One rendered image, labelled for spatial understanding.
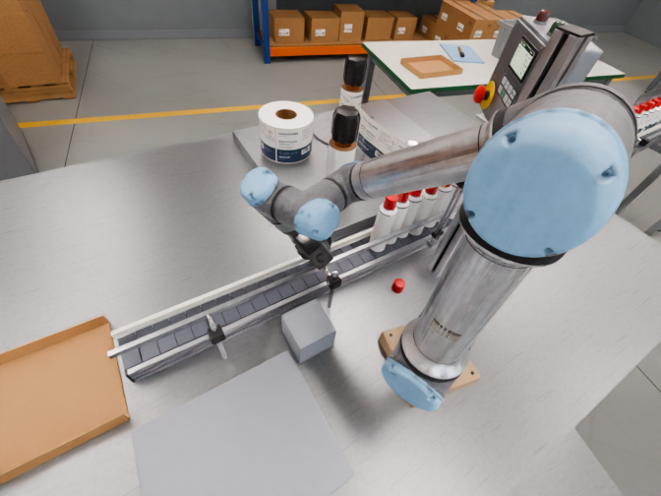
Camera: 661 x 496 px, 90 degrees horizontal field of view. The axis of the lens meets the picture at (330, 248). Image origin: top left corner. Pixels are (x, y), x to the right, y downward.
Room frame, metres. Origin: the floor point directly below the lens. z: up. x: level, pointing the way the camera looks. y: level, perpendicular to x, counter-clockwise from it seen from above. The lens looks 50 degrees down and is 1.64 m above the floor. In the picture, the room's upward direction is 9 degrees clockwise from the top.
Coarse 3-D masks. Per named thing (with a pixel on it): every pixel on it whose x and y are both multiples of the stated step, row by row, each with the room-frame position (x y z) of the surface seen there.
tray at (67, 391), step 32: (96, 320) 0.32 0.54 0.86; (32, 352) 0.23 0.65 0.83; (64, 352) 0.24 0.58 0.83; (96, 352) 0.26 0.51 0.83; (0, 384) 0.16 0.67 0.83; (32, 384) 0.17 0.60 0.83; (64, 384) 0.18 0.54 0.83; (96, 384) 0.19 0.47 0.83; (0, 416) 0.10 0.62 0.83; (32, 416) 0.11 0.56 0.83; (64, 416) 0.12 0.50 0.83; (96, 416) 0.13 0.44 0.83; (128, 416) 0.13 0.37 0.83; (0, 448) 0.05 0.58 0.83; (32, 448) 0.06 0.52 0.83; (64, 448) 0.06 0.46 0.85; (0, 480) 0.00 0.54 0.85
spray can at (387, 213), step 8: (392, 200) 0.67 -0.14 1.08; (384, 208) 0.67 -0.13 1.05; (392, 208) 0.67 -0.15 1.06; (384, 216) 0.66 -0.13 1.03; (392, 216) 0.66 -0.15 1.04; (376, 224) 0.67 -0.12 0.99; (384, 224) 0.66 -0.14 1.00; (392, 224) 0.67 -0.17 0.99; (376, 232) 0.66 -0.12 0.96; (384, 232) 0.66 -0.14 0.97; (376, 248) 0.66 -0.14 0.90; (384, 248) 0.67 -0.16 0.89
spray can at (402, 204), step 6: (408, 192) 0.71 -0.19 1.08; (402, 198) 0.70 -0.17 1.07; (396, 204) 0.70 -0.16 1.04; (402, 204) 0.70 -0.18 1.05; (408, 204) 0.71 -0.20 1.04; (402, 210) 0.69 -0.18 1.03; (396, 216) 0.69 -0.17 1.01; (402, 216) 0.70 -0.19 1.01; (396, 222) 0.69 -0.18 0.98; (396, 228) 0.70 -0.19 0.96; (390, 240) 0.69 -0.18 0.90
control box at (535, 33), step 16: (528, 16) 0.83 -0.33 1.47; (512, 32) 0.81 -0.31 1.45; (528, 32) 0.75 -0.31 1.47; (544, 32) 0.72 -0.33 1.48; (512, 48) 0.78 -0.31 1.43; (592, 48) 0.67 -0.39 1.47; (576, 64) 0.67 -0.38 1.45; (592, 64) 0.67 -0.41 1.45; (496, 80) 0.79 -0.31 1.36; (512, 80) 0.72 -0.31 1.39; (576, 80) 0.67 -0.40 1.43; (496, 96) 0.75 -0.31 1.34
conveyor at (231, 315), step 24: (360, 240) 0.70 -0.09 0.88; (408, 240) 0.73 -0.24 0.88; (312, 264) 0.58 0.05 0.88; (336, 264) 0.59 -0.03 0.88; (360, 264) 0.60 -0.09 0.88; (240, 288) 0.46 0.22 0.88; (288, 288) 0.48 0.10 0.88; (192, 312) 0.37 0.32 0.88; (240, 312) 0.39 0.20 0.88; (144, 336) 0.29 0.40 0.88; (168, 336) 0.30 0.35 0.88; (192, 336) 0.31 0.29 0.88; (144, 360) 0.24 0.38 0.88
